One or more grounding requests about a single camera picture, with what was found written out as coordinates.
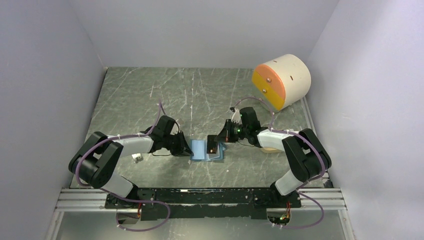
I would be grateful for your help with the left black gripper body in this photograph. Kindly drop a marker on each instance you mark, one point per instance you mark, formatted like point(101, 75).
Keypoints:
point(171, 142)

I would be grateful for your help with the aluminium rail frame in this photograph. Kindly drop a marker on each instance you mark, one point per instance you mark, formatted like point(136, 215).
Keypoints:
point(88, 199)

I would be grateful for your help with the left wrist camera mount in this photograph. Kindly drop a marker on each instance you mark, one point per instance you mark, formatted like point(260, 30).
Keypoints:
point(177, 122)

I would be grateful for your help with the beige cylindrical drawer box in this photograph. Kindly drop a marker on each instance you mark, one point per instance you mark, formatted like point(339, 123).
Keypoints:
point(282, 81)

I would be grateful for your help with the small white plastic piece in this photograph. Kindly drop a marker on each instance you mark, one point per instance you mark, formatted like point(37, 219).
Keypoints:
point(137, 157)

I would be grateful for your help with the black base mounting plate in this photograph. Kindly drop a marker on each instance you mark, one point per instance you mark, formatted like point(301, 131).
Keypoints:
point(184, 203)

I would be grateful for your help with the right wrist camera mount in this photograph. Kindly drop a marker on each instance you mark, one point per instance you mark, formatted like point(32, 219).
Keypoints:
point(236, 115)

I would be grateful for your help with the beige oval tray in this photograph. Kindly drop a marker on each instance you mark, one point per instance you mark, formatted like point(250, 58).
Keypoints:
point(270, 150)

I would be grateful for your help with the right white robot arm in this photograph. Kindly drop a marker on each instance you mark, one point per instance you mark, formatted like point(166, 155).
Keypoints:
point(306, 156)

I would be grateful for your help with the blue card holder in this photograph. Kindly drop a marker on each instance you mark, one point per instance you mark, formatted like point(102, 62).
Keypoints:
point(201, 154)

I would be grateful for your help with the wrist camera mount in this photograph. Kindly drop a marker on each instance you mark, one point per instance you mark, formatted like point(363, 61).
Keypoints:
point(177, 122)
point(236, 115)

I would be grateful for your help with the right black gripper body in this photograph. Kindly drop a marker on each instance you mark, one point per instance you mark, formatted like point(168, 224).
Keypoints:
point(244, 130)

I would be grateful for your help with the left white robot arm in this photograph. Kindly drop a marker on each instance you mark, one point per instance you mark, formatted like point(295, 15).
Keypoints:
point(95, 162)

